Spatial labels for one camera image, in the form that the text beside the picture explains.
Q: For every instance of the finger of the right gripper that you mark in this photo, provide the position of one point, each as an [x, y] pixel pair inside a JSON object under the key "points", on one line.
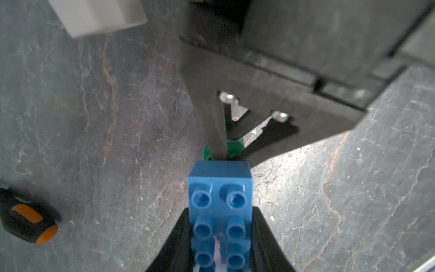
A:
{"points": [[202, 73]]}

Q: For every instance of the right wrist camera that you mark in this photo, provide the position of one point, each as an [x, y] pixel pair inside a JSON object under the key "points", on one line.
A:
{"points": [[90, 17]]}

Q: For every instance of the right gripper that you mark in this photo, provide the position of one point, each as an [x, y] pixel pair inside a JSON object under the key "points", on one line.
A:
{"points": [[344, 54]]}

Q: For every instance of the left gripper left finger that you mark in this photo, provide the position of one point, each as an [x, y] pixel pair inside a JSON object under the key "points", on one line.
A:
{"points": [[176, 253]]}

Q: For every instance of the long blue lego brick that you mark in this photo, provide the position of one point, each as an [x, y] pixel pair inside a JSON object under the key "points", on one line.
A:
{"points": [[220, 215]]}

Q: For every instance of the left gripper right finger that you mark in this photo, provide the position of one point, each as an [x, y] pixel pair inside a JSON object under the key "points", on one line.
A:
{"points": [[265, 254]]}

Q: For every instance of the orange black screwdriver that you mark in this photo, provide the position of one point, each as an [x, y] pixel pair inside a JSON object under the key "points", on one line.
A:
{"points": [[26, 221]]}

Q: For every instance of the green lego brick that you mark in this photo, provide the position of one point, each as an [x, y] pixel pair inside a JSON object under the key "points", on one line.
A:
{"points": [[234, 148]]}

